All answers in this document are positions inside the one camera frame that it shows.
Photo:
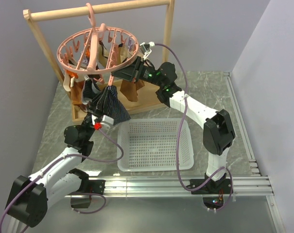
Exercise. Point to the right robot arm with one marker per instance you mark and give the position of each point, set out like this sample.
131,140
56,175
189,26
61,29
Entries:
218,130

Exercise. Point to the cream hanging underwear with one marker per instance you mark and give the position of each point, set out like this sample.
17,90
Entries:
120,55

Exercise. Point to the orange clothes clip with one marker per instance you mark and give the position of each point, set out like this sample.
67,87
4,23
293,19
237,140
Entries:
72,74

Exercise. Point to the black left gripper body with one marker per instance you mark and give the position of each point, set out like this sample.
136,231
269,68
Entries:
93,114

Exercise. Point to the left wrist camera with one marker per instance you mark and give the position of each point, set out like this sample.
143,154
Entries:
104,122

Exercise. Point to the navy striped underwear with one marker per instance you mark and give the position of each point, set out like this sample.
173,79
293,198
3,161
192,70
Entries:
116,109

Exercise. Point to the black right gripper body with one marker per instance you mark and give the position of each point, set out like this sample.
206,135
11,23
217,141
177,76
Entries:
139,72

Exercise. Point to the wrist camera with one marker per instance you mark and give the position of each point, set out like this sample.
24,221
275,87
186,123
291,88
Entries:
145,49
104,122

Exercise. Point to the brown hanging underwear right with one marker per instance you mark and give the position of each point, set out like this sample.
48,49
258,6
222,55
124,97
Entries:
130,90

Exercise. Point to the brown hanging underwear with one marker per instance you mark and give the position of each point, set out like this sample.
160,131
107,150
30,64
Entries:
130,90
76,96

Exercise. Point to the pink round clip hanger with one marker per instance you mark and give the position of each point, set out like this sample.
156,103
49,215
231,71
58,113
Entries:
78,53

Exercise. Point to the white plastic basket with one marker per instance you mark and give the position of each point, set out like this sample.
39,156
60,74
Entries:
150,145

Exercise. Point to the white ribbed cloth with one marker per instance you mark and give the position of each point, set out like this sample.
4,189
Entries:
68,83

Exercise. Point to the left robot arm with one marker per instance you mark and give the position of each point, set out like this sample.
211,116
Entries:
31,197

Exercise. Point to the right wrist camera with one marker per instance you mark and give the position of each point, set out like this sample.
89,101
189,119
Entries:
145,49

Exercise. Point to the brown hanging underwear left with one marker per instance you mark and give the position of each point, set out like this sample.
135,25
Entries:
76,96

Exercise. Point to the aluminium rail frame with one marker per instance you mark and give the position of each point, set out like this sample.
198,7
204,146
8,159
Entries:
215,91

